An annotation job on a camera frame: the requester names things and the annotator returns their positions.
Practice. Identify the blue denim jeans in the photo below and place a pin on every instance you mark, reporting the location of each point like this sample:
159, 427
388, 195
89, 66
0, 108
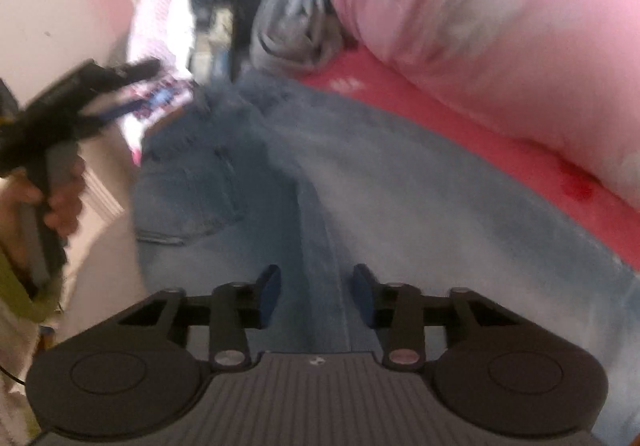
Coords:
400, 206

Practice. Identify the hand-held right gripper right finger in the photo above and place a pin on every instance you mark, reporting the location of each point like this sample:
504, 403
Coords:
362, 298

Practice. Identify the pink grey floral rolled duvet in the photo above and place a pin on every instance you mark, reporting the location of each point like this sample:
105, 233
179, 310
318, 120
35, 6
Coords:
475, 26

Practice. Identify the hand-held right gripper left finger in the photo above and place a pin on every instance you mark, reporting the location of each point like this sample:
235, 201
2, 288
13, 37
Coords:
270, 296

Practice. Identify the pink white checked blanket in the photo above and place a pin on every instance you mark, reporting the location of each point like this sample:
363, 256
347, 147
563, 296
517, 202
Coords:
155, 16

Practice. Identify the grey sweatshirt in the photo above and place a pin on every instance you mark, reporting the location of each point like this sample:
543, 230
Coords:
295, 26

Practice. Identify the person's left hand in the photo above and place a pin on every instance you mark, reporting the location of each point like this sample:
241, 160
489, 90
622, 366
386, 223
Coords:
67, 206

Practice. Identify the red white floral fleece blanket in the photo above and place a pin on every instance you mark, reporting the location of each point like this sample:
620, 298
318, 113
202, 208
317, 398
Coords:
450, 111

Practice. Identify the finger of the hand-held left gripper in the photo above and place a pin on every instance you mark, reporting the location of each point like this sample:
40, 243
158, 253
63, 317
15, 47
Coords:
135, 73
122, 103

